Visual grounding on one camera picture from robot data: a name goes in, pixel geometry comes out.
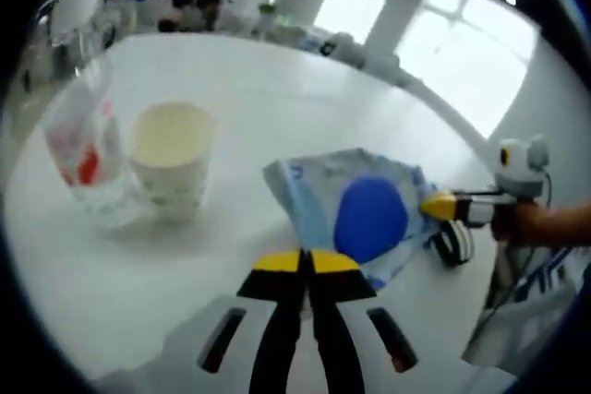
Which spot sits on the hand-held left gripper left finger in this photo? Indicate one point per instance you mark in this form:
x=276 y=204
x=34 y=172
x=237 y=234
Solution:
x=277 y=320

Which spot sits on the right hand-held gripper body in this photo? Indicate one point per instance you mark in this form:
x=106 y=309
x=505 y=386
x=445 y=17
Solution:
x=522 y=172

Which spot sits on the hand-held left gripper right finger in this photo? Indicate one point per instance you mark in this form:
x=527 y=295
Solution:
x=341 y=320

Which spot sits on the wet wipes pack blue lid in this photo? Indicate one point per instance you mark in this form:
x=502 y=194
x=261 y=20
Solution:
x=369 y=214

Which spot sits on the patterned paper cup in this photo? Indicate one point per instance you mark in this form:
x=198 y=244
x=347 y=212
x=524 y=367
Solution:
x=171 y=182

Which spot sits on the clear plastic bottle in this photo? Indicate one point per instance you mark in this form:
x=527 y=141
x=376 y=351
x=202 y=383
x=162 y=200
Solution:
x=83 y=158

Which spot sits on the person's right hand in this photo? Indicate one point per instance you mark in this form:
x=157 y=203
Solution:
x=517 y=223

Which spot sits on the white blue printed cloth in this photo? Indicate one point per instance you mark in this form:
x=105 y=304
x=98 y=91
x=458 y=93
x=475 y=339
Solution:
x=522 y=320

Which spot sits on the bright office window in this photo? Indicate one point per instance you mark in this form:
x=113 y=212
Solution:
x=461 y=57

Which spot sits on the green potted plant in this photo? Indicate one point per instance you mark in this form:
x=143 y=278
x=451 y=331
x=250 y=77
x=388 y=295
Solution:
x=267 y=8

